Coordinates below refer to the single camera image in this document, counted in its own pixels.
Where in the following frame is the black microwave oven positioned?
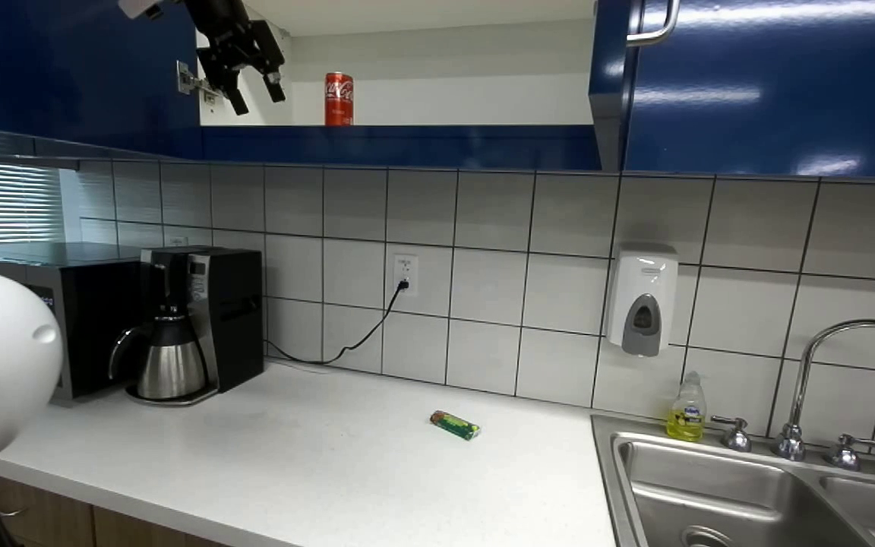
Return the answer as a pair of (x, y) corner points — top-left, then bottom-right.
(0, 256), (146, 404)

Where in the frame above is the chrome tap handle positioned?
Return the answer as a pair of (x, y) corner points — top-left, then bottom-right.
(716, 416), (757, 452)
(830, 432), (875, 472)

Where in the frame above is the stainless steel sink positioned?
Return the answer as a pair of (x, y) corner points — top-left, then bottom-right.
(588, 411), (875, 547)

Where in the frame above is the wooden base cabinet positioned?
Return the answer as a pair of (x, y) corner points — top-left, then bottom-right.
(0, 474), (228, 547)

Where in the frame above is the steel coffee carafe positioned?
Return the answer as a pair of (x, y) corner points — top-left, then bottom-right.
(106, 306), (213, 404)

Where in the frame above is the white wall soap dispenser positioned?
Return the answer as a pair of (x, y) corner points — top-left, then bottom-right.
(603, 242), (681, 358)

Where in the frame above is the open blue cupboard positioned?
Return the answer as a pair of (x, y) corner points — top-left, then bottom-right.
(195, 0), (602, 174)

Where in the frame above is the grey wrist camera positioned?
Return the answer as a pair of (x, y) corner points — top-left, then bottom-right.
(114, 0), (174, 22)

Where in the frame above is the black power cable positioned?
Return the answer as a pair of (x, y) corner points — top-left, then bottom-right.
(264, 279), (412, 368)

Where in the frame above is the red soda can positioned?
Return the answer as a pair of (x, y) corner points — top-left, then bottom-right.
(322, 69), (356, 126)

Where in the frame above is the yellow dish soap bottle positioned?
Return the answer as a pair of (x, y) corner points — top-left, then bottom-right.
(662, 368), (709, 442)

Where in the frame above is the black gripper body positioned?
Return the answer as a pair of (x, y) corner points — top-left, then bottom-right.
(184, 0), (286, 85)

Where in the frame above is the white wall outlet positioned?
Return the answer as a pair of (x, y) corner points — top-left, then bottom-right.
(392, 253), (423, 297)

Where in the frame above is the black coffee maker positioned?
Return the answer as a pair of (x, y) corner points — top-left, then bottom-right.
(135, 247), (266, 407)

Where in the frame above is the blue cupboard door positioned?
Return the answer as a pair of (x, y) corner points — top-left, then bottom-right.
(586, 0), (875, 181)
(0, 0), (202, 165)

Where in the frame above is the metal cupboard door handle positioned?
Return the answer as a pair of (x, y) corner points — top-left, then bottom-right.
(625, 0), (681, 49)

